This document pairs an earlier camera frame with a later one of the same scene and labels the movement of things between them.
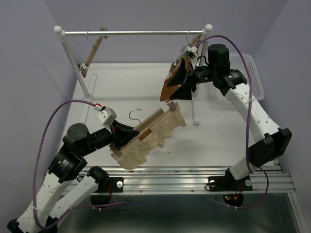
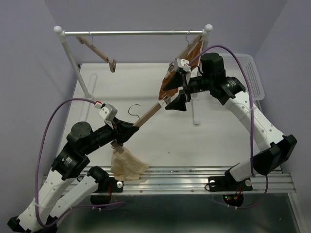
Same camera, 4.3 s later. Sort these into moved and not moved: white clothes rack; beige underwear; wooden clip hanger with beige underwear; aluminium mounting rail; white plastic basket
Moved: beige underwear; wooden clip hanger with beige underwear
Not moved: aluminium mounting rail; white plastic basket; white clothes rack
